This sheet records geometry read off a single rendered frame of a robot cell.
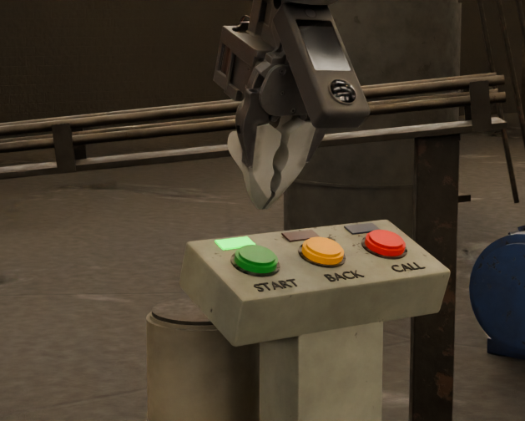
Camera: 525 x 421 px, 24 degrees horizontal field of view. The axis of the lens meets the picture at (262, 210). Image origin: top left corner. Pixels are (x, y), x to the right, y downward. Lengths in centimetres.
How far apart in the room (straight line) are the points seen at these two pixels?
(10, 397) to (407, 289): 169
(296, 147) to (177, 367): 30
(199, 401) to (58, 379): 162
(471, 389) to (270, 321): 173
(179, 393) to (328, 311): 21
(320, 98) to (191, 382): 40
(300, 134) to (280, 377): 24
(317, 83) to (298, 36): 5
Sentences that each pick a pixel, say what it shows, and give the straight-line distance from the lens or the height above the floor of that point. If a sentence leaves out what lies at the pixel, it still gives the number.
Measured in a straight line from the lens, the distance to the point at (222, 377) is 125.
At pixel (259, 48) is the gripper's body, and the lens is 104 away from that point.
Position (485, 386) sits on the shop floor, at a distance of 282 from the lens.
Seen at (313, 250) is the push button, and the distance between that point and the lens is 114.
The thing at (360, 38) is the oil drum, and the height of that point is 76.
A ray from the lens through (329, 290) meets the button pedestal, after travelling 111.
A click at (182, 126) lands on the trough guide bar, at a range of 144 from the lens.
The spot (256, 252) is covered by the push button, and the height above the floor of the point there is 61.
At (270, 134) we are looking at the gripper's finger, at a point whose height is 73.
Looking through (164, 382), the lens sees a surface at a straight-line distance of 127.
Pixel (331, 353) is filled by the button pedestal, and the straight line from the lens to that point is 115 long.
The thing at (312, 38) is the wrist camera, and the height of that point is 81.
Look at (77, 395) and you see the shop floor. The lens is 274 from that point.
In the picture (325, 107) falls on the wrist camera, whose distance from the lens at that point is 96.
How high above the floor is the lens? 83
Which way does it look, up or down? 9 degrees down
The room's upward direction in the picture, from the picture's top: straight up
